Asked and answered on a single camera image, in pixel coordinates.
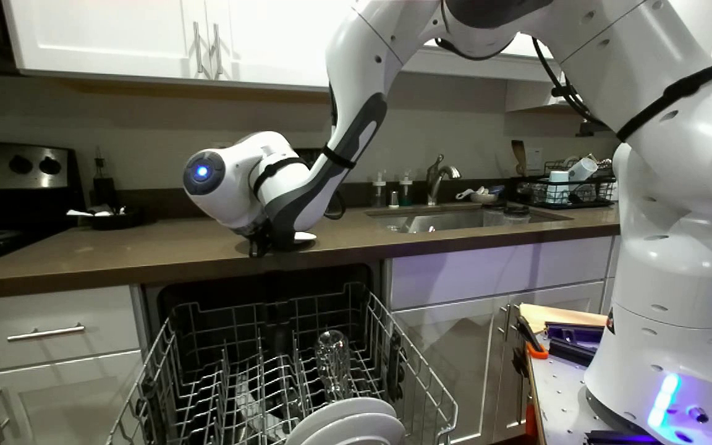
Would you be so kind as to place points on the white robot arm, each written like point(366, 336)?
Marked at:
point(685, 273)

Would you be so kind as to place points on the black and orange screwdriver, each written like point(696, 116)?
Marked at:
point(533, 341)

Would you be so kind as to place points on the black dish with white paper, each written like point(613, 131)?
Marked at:
point(104, 219)

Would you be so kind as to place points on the clear drinking glass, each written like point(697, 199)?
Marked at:
point(335, 362)
point(255, 409)

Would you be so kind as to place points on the dishwasher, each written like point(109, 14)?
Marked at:
point(265, 286)

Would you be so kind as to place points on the steel faucet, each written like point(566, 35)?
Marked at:
point(438, 177)

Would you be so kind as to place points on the black dish drying rack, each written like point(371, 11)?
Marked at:
point(566, 188)

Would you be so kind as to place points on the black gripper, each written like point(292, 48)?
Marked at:
point(272, 239)

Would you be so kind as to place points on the dark bottle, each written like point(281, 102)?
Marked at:
point(102, 186)

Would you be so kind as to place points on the black and steel stove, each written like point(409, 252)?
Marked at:
point(10, 170)

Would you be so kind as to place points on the steel kitchen sink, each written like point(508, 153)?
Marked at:
point(464, 219)

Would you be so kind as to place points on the grey robot mounting table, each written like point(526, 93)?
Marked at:
point(558, 396)

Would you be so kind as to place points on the yellow notepad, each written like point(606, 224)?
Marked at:
point(563, 314)

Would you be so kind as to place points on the black and purple tool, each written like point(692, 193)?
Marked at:
point(579, 340)

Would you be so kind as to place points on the white lower cabinet door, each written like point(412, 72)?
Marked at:
point(60, 398)

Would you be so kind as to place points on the small soap bottle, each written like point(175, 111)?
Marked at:
point(406, 192)
point(382, 192)

